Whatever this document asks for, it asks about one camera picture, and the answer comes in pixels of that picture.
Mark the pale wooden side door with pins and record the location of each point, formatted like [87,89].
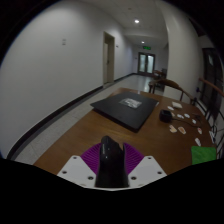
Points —
[108,58]

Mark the green exit sign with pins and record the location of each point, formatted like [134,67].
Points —
[147,47]

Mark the red and white sticker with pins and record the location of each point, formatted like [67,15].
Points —
[199,130]

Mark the dark framed window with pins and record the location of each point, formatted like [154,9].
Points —
[211,76]

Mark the black computer mouse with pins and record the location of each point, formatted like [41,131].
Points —
[111,163]

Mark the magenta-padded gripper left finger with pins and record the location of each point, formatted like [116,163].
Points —
[75,170]

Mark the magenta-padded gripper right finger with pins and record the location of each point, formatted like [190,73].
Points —
[148,170]

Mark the beige paper sticker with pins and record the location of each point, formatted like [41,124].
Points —
[182,130]
[172,129]

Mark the green mouse pad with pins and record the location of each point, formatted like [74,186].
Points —
[203,155]

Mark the wooden armchair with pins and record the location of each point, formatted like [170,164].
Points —
[170,82]
[160,72]

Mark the black railing with wooden handrail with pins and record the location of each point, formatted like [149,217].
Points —
[210,84]

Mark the white wall switch plate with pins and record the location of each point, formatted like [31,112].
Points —
[64,42]

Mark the small white sticker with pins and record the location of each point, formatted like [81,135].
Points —
[194,121]
[187,115]
[170,108]
[180,116]

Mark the white round sticker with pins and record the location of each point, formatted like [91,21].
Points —
[198,141]

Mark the black closed laptop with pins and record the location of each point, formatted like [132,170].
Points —
[126,113]

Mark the small white box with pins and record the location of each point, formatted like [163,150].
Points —
[177,105]

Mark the small black box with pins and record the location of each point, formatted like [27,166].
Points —
[165,116]

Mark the glass double door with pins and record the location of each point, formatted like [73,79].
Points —
[146,63]

